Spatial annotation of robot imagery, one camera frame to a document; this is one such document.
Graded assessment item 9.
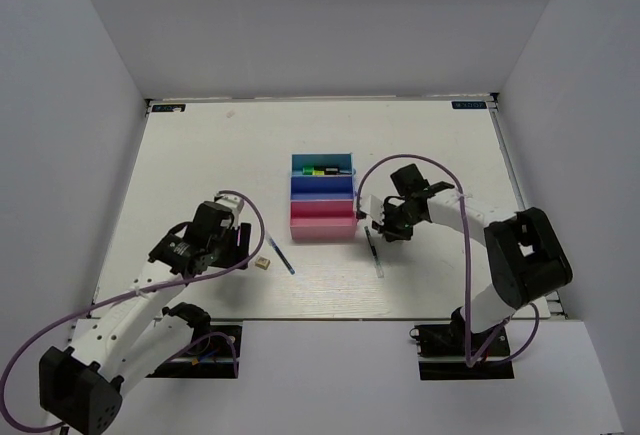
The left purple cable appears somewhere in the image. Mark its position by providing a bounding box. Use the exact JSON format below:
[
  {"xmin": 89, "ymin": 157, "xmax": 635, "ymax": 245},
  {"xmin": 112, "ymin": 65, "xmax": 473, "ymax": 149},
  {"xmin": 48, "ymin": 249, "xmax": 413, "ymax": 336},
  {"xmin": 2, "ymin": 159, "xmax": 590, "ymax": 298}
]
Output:
[{"xmin": 0, "ymin": 189, "xmax": 266, "ymax": 431}]

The left blue corner label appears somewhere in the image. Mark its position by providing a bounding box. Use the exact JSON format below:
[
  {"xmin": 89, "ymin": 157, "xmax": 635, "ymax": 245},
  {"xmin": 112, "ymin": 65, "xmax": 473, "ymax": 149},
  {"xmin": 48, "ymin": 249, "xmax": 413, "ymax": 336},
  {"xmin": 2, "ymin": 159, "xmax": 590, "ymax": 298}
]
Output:
[{"xmin": 151, "ymin": 104, "xmax": 186, "ymax": 113}]

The pink drawer container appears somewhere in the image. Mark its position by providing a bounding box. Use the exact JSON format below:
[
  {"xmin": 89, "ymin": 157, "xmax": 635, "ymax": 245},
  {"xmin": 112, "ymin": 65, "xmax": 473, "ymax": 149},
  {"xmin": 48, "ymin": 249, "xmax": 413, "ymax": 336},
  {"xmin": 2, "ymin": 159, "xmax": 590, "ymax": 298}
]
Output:
[{"xmin": 289, "ymin": 199, "xmax": 357, "ymax": 242}]

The yellow cap black highlighter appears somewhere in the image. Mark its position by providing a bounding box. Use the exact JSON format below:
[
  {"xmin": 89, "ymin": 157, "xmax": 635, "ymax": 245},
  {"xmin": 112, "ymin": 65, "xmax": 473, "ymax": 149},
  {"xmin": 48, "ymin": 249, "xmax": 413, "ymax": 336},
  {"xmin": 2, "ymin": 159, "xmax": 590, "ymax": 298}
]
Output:
[{"xmin": 312, "ymin": 167, "xmax": 341, "ymax": 176}]

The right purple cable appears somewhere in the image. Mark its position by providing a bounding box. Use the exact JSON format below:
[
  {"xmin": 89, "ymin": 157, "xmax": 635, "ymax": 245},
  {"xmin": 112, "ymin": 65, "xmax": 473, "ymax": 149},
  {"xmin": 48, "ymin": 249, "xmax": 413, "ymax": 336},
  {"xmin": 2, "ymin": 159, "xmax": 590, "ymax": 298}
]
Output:
[{"xmin": 355, "ymin": 153, "xmax": 541, "ymax": 369}]

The dark blue drawer container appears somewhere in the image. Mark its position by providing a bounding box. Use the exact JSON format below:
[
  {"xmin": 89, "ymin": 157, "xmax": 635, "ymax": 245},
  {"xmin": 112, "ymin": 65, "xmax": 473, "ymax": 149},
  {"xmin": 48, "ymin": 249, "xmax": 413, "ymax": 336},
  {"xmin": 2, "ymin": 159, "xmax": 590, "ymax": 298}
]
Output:
[{"xmin": 290, "ymin": 175, "xmax": 355, "ymax": 201}]

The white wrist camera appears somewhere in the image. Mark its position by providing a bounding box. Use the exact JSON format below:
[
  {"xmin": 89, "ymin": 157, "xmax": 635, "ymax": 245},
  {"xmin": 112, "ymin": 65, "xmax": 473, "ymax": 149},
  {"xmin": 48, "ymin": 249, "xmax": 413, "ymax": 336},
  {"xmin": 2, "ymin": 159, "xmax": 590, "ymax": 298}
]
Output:
[
  {"xmin": 214, "ymin": 192, "xmax": 245, "ymax": 228},
  {"xmin": 356, "ymin": 195, "xmax": 384, "ymax": 224}
]

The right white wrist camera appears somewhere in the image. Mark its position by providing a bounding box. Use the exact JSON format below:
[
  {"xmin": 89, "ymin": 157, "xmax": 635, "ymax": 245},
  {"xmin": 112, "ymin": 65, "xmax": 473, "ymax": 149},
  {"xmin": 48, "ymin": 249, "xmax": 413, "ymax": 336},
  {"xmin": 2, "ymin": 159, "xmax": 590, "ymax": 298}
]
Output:
[{"xmin": 356, "ymin": 195, "xmax": 384, "ymax": 224}]

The purple cable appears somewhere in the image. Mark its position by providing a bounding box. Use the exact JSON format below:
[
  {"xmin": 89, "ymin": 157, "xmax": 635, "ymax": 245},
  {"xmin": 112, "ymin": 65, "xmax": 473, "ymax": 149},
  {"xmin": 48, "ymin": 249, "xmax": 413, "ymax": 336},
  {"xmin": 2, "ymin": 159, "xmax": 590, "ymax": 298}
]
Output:
[
  {"xmin": 0, "ymin": 189, "xmax": 266, "ymax": 431},
  {"xmin": 355, "ymin": 153, "xmax": 541, "ymax": 369}
]

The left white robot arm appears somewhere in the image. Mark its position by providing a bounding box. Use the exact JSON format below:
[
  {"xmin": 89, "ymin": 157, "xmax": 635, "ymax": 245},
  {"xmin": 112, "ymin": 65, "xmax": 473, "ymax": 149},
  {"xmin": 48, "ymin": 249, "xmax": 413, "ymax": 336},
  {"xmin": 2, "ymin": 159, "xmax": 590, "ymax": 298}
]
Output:
[{"xmin": 39, "ymin": 192, "xmax": 251, "ymax": 434}]

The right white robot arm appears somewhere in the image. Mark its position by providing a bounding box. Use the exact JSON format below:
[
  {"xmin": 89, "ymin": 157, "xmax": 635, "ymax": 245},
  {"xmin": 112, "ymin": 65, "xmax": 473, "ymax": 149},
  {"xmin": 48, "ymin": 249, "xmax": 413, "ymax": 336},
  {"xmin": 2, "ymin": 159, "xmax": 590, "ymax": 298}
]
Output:
[{"xmin": 357, "ymin": 164, "xmax": 573, "ymax": 362}]

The green ink pen refill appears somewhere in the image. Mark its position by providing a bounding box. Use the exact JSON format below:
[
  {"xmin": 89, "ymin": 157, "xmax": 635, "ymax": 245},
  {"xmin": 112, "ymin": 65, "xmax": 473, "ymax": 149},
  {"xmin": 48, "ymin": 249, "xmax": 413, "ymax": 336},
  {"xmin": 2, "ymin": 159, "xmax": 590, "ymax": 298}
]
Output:
[{"xmin": 364, "ymin": 226, "xmax": 384, "ymax": 279}]

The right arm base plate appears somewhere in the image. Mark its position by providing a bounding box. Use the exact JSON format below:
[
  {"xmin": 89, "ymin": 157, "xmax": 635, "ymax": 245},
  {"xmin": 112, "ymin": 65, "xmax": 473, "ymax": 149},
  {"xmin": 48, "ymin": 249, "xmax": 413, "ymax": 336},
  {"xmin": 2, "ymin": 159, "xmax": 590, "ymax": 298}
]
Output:
[{"xmin": 409, "ymin": 324, "xmax": 515, "ymax": 381}]

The small tan eraser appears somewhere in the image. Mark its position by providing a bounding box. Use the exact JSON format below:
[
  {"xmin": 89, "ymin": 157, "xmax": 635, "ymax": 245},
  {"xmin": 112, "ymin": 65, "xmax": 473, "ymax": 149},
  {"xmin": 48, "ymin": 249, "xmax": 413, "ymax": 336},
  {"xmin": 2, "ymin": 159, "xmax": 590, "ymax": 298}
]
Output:
[{"xmin": 254, "ymin": 256, "xmax": 271, "ymax": 270}]

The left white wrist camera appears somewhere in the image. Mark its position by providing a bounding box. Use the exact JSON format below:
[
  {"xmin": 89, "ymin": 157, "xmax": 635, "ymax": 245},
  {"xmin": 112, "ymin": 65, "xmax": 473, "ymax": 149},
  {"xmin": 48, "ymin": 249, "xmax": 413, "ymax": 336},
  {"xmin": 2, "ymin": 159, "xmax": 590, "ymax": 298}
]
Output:
[{"xmin": 214, "ymin": 192, "xmax": 245, "ymax": 228}]

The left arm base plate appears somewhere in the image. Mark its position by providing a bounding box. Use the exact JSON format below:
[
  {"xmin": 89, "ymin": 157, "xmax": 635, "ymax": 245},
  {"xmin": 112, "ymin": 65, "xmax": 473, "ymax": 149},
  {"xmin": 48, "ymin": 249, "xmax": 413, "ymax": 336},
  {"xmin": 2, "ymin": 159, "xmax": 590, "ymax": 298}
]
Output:
[{"xmin": 148, "ymin": 324, "xmax": 243, "ymax": 379}]

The right blue corner label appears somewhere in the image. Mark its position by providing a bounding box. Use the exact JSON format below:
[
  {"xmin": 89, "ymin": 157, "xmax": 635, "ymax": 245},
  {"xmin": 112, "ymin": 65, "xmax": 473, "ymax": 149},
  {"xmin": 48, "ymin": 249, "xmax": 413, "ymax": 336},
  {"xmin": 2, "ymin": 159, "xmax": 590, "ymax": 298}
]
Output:
[{"xmin": 451, "ymin": 100, "xmax": 487, "ymax": 110}]

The blue ink pen refill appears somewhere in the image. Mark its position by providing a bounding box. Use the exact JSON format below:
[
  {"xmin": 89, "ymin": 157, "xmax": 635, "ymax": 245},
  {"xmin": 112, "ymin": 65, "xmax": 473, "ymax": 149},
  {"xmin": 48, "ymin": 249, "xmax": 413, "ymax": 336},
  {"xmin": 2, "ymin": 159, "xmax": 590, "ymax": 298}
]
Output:
[{"xmin": 265, "ymin": 231, "xmax": 296, "ymax": 275}]

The blue corner label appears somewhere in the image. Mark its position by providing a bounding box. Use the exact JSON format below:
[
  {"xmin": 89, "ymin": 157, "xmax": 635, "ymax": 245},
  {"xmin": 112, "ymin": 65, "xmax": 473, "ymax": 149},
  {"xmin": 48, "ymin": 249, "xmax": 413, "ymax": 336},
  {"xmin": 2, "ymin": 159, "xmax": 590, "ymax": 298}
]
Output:
[
  {"xmin": 451, "ymin": 100, "xmax": 487, "ymax": 110},
  {"xmin": 151, "ymin": 104, "xmax": 186, "ymax": 113}
]

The light blue drawer container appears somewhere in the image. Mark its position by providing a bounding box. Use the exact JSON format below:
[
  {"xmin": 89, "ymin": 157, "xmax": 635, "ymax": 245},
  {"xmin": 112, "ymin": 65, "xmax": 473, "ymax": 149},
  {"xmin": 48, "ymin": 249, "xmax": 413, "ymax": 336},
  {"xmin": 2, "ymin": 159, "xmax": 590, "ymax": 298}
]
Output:
[{"xmin": 291, "ymin": 153, "xmax": 356, "ymax": 176}]

